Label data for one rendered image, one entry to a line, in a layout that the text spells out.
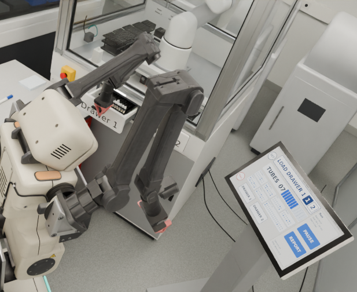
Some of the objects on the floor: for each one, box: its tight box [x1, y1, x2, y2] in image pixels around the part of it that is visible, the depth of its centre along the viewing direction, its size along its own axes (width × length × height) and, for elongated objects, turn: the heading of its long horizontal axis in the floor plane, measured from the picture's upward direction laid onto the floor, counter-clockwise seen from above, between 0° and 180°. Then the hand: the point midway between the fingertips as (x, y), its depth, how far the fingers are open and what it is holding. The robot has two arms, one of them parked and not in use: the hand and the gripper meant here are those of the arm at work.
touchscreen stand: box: [145, 222, 272, 292], centre depth 191 cm, size 50×45×102 cm
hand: (101, 113), depth 191 cm, fingers open, 3 cm apart
